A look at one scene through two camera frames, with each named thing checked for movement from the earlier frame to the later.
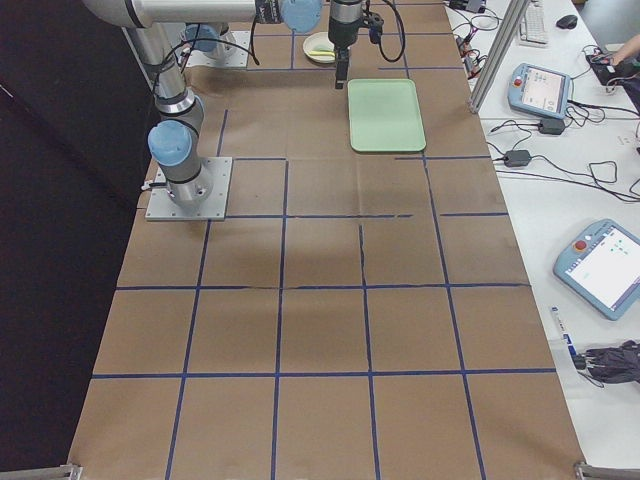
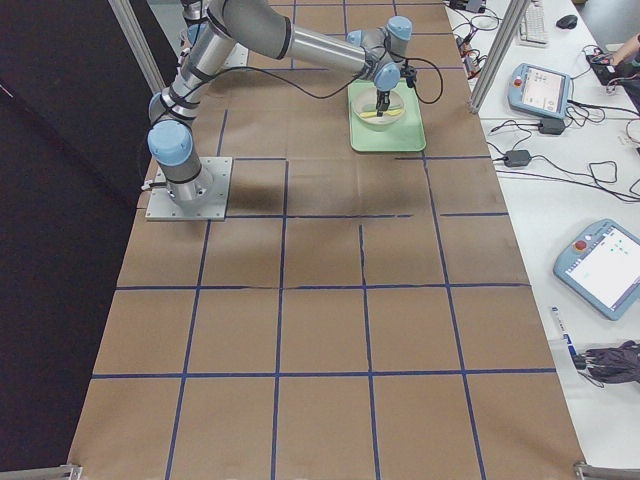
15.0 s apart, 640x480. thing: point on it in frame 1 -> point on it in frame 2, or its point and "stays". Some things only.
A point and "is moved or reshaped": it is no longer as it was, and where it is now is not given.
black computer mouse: (567, 22) stays
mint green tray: (385, 115) stays
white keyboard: (532, 25) stays
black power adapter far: (552, 126) stays
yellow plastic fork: (322, 52) is moved or reshaped
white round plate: (318, 47) is moved or reshaped
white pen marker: (565, 335) stays
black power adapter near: (515, 158) stays
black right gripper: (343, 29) -> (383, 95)
